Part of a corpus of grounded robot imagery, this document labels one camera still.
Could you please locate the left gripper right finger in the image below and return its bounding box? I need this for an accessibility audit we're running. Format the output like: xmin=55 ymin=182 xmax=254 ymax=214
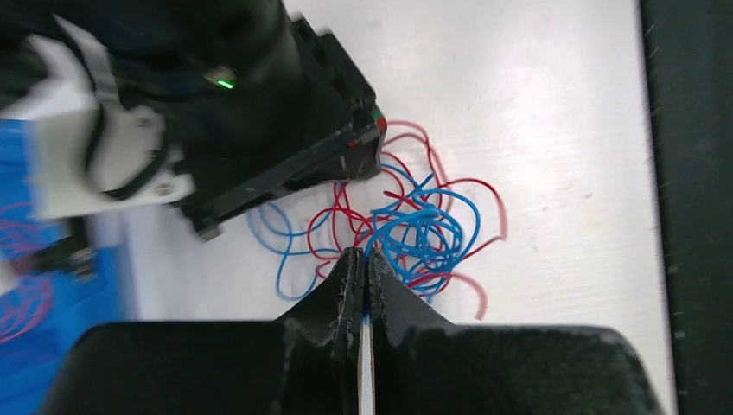
xmin=366 ymin=249 xmax=457 ymax=414

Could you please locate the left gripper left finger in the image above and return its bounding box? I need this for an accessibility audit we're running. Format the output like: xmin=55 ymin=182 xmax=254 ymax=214
xmin=274 ymin=248 xmax=366 ymax=414

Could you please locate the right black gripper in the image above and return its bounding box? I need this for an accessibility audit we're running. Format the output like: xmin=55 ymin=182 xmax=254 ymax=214
xmin=174 ymin=16 xmax=386 ymax=240

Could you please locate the red blue wire bundle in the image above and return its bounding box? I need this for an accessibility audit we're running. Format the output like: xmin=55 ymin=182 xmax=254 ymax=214
xmin=247 ymin=120 xmax=510 ymax=322

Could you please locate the pink red wire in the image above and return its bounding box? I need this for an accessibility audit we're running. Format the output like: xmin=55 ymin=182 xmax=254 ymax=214
xmin=0 ymin=201 xmax=55 ymax=345

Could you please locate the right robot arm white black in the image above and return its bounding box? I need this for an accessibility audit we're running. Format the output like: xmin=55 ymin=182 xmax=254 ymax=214
xmin=1 ymin=1 xmax=386 ymax=239

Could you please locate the blue three-compartment plastic bin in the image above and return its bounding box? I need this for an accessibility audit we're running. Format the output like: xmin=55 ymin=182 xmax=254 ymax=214
xmin=1 ymin=119 xmax=123 ymax=414

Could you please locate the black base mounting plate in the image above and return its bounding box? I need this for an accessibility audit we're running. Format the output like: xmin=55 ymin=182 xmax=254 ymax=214
xmin=641 ymin=1 xmax=732 ymax=414

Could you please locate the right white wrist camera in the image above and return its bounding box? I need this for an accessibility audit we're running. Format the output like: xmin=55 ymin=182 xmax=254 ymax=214
xmin=1 ymin=14 xmax=195 ymax=220

